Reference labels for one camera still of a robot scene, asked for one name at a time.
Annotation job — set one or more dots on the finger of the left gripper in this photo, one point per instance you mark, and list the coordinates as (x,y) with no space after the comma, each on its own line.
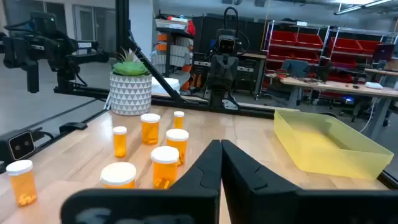
(230,73)
(216,73)

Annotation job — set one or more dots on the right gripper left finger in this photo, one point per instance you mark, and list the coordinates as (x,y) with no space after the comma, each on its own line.
(192,205)

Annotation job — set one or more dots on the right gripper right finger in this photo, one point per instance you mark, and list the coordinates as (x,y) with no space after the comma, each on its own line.
(264,205)

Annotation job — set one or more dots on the large amber pill bottle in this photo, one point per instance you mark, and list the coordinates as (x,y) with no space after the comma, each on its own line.
(118,174)
(150,130)
(177,137)
(164,171)

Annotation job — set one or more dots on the small amber pill bottle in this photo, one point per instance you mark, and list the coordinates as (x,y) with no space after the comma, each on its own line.
(119,143)
(178,121)
(22,186)

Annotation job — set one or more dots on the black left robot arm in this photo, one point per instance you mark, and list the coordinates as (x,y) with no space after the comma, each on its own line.
(219,98)

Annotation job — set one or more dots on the red storage bin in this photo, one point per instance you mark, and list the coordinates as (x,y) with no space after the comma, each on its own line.
(310,40)
(369,46)
(283,38)
(344,45)

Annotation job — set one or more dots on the yellow translucent plastic bin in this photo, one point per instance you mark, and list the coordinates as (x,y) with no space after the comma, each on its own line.
(326,149)

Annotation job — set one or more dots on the black drawer cart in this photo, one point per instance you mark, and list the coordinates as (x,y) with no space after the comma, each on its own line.
(250,74)

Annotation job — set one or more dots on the shelf stacked with boxes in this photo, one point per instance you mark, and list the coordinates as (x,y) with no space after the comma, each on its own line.
(174,46)

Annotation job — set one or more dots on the white plastic tub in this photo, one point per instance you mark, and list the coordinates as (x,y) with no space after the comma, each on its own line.
(168,85)

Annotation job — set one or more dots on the blue-grey office chair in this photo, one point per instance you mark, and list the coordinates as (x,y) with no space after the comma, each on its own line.
(294,68)

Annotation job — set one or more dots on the succulent in patterned white pot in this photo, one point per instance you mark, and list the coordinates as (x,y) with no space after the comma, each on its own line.
(130,93)

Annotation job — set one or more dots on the long wooden work desk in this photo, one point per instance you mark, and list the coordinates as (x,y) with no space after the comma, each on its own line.
(342,87)

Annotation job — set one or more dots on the glass office door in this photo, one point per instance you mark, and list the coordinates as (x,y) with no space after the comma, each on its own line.
(93,25)

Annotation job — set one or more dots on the small white device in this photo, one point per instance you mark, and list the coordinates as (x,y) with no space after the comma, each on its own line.
(374,85)

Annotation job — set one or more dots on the ceiling strip light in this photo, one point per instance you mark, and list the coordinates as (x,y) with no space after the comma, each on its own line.
(363,6)

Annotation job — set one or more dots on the maroon laptop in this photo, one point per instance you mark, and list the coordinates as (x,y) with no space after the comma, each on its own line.
(384,51)

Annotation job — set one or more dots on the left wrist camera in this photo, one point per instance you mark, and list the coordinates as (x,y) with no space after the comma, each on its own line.
(226,43)

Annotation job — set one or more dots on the black frame bracket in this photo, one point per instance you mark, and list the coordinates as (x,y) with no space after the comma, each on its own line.
(73,127)

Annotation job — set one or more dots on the black table-level camera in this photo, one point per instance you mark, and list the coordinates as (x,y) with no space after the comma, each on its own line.
(21,145)

